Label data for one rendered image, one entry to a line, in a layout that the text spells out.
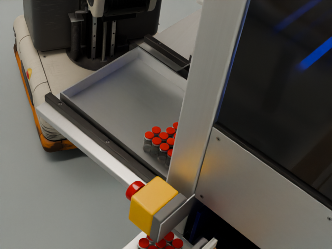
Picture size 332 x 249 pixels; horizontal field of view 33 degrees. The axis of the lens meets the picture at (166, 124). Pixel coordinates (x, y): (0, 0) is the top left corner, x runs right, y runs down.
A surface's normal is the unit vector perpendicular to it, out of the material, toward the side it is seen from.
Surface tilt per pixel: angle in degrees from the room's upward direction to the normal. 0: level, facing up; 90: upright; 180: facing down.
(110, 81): 0
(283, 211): 90
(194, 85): 90
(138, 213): 90
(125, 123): 0
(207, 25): 90
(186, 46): 0
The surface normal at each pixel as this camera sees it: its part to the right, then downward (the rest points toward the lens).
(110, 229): 0.12, -0.68
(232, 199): -0.66, 0.49
